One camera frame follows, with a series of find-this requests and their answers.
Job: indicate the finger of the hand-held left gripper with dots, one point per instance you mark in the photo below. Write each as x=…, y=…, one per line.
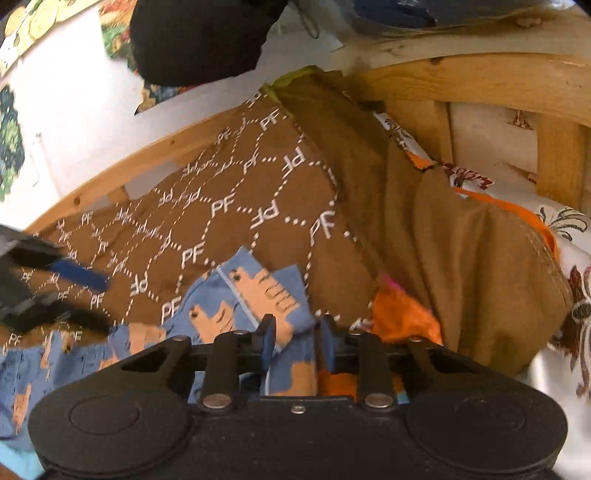
x=78, y=273
x=69, y=317

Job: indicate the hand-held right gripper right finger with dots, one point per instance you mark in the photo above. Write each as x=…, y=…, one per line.
x=327, y=344

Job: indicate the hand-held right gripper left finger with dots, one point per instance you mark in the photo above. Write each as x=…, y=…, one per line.
x=266, y=344

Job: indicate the blue printed pants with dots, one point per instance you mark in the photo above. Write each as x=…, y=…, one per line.
x=217, y=318

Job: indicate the brown printed blanket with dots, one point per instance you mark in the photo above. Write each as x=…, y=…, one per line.
x=277, y=184

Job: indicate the white floral bed sheet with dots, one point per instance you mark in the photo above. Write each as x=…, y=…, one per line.
x=551, y=383

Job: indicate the colourful floral cloth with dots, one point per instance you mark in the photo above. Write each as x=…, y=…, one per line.
x=117, y=32

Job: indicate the black cloth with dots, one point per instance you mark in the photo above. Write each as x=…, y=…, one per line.
x=198, y=41

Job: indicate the blue plastic bag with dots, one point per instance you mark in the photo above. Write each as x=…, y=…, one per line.
x=415, y=11

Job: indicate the green print wall poster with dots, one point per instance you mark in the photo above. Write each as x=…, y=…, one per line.
x=8, y=138

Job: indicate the fruit print wall poster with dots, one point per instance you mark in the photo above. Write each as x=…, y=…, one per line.
x=41, y=23

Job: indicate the wooden bed frame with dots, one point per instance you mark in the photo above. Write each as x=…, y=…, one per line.
x=461, y=78

